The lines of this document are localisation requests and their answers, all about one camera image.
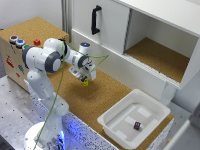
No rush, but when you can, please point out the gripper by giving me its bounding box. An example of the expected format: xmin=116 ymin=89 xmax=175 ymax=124
xmin=68 ymin=64 xmax=98 ymax=82

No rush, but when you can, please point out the purple block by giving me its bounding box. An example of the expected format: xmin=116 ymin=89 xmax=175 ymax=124
xmin=133 ymin=121 xmax=142 ymax=130

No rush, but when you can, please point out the white sliding door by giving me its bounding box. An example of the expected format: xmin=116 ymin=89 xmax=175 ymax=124
xmin=72 ymin=0 xmax=131 ymax=56

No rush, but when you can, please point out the white plastic box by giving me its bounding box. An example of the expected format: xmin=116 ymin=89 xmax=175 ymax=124
xmin=96 ymin=88 xmax=172 ymax=150

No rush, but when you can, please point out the green button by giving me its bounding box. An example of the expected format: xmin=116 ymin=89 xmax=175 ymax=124
xmin=21 ymin=44 xmax=32 ymax=52

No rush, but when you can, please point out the blue button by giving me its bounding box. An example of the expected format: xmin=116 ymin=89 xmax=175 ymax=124
xmin=15 ymin=38 xmax=26 ymax=49

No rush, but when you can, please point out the red button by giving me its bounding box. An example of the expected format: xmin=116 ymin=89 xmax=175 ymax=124
xmin=9 ymin=34 xmax=19 ymax=45

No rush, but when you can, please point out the white cabinet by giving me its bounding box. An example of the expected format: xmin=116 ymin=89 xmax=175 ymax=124
xmin=68 ymin=0 xmax=200 ymax=106

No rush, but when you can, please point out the green cable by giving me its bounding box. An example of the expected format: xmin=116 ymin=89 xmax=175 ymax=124
xmin=33 ymin=39 xmax=110 ymax=146

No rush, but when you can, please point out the black door handle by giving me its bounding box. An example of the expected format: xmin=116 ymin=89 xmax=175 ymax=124
xmin=90 ymin=4 xmax=103 ymax=36

